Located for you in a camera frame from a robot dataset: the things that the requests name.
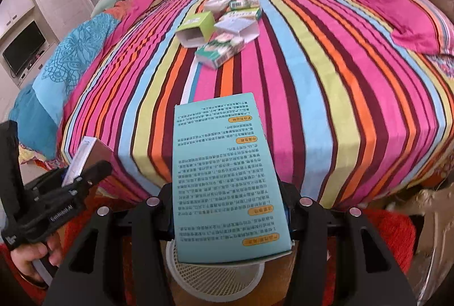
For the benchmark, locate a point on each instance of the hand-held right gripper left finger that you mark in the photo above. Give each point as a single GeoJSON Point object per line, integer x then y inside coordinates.
{"type": "Point", "coordinates": [166, 206]}

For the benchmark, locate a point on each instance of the white mesh waste basket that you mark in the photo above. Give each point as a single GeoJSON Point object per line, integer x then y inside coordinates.
{"type": "Point", "coordinates": [212, 279]}

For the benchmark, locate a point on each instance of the small green and white box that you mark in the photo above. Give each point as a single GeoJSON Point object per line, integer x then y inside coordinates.
{"type": "Point", "coordinates": [243, 3]}

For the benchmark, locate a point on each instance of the green tissue packet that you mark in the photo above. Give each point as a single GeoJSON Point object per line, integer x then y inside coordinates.
{"type": "Point", "coordinates": [216, 57]}

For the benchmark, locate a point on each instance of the teal printed box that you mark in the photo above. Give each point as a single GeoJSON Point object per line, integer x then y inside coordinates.
{"type": "Point", "coordinates": [227, 178]}

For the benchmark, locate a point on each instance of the small brown and white box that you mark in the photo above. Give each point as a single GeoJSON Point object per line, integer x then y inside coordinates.
{"type": "Point", "coordinates": [88, 155]}

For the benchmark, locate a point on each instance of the striped bed sheet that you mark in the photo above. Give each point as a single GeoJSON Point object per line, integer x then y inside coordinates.
{"type": "Point", "coordinates": [319, 97]}

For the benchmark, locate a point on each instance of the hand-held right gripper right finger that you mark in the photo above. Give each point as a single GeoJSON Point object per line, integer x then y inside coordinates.
{"type": "Point", "coordinates": [288, 219]}

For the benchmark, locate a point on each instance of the white flat box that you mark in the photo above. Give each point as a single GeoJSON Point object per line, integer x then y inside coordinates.
{"type": "Point", "coordinates": [236, 26]}

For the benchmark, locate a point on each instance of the red plush cloth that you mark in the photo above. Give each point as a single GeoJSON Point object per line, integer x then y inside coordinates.
{"type": "Point", "coordinates": [386, 238]}

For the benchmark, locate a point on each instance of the large pink pillow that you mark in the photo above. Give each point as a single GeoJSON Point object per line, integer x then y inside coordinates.
{"type": "Point", "coordinates": [372, 4]}

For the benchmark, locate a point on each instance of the black television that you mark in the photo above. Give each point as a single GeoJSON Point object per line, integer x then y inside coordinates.
{"type": "Point", "coordinates": [23, 49]}

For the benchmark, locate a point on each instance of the lime green carton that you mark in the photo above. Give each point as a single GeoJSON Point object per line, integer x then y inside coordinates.
{"type": "Point", "coordinates": [198, 22]}

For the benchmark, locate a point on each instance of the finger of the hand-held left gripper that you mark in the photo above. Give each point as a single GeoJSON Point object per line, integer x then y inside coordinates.
{"type": "Point", "coordinates": [94, 175]}

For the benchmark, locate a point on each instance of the person's left hand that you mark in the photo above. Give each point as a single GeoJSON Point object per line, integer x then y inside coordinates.
{"type": "Point", "coordinates": [24, 256]}

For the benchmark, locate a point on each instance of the long green and white box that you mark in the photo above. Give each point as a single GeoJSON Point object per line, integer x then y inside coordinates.
{"type": "Point", "coordinates": [244, 13]}

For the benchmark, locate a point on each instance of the blue patterned quilt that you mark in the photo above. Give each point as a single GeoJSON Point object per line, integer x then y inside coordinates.
{"type": "Point", "coordinates": [71, 61]}

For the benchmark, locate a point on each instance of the cream carved furniture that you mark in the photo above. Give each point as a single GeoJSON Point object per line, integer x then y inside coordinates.
{"type": "Point", "coordinates": [431, 206]}

